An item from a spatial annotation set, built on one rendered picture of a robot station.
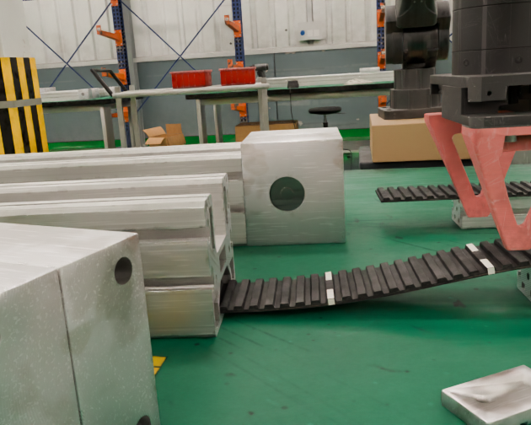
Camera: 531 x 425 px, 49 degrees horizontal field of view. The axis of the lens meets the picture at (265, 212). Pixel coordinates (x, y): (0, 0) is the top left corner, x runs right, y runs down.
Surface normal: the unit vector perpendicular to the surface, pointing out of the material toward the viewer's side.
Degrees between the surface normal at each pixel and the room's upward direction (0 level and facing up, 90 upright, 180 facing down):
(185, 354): 0
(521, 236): 100
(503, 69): 90
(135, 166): 90
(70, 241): 0
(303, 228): 90
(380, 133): 90
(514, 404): 0
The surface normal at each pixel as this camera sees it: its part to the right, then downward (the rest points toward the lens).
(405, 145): -0.15, 0.24
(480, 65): -0.71, 0.21
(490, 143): -0.03, 0.57
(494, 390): -0.06, -0.97
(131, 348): 0.90, 0.04
